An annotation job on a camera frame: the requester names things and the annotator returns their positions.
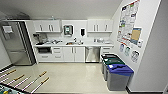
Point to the stainless steel dishwasher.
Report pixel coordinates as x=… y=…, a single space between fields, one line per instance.
x=93 y=54

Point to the white sink base cabinet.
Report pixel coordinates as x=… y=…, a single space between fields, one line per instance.
x=74 y=54

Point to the black soap dispenser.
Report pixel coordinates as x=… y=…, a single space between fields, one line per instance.
x=82 y=32

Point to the white drawer unit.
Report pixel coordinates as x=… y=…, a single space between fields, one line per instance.
x=57 y=53
x=106 y=50

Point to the steel paper towel dispenser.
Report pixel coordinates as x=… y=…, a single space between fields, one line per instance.
x=68 y=30

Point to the grey bin black lid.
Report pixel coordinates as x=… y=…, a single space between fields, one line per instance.
x=107 y=56

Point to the grey bin green lid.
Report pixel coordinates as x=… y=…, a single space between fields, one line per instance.
x=111 y=61

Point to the built-in black microwave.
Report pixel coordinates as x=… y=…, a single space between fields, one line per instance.
x=44 y=50

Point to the grey bin blue lid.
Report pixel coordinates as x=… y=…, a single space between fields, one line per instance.
x=119 y=78

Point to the tan cork notice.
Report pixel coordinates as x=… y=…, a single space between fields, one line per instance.
x=136 y=36

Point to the stainless steel refrigerator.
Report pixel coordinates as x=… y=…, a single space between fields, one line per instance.
x=15 y=43

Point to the white paper sheet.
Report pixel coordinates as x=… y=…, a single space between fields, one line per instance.
x=7 y=29

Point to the small wall sign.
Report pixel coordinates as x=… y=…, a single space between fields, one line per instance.
x=122 y=47
x=134 y=56
x=127 y=51

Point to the large colourful wall poster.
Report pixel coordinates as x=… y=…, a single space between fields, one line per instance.
x=126 y=23

